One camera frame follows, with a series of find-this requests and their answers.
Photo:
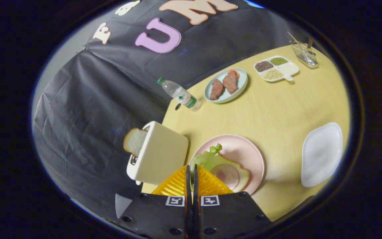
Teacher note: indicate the pink ham slice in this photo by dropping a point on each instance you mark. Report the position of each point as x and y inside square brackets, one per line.
[227, 176]

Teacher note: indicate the toasted bread slice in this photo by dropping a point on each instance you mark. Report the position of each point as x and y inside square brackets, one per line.
[134, 141]

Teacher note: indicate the green lettuce leaf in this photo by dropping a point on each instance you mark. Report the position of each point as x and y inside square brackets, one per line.
[207, 157]

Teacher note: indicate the thin wooden stick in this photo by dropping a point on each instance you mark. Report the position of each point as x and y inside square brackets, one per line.
[295, 41]

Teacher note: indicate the white toaster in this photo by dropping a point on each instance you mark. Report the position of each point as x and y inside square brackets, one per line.
[161, 156]

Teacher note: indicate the light blue plate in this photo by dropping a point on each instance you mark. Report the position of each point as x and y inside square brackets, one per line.
[242, 84]

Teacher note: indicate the black table grommet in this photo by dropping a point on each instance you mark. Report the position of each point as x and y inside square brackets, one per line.
[177, 106]

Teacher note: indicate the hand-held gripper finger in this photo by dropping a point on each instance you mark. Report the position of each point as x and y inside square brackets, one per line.
[196, 186]
[187, 186]

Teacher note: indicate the bread slice with crust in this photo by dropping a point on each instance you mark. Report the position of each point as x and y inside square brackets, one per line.
[243, 172]

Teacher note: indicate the white plate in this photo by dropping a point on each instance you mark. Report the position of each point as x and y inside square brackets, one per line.
[322, 154]

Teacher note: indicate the clear plastic water bottle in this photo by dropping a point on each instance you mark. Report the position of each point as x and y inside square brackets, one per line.
[179, 94]

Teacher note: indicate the white divided seasoning dish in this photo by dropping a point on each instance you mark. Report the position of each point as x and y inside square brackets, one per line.
[288, 69]

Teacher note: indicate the pink plate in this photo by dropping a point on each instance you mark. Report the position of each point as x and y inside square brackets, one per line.
[244, 152]

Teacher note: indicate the clear glass cup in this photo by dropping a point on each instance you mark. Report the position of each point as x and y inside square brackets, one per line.
[305, 58]

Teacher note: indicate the orange food slice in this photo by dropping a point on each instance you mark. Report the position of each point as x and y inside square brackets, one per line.
[235, 72]

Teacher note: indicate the black backdrop cloth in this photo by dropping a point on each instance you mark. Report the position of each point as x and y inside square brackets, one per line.
[95, 116]

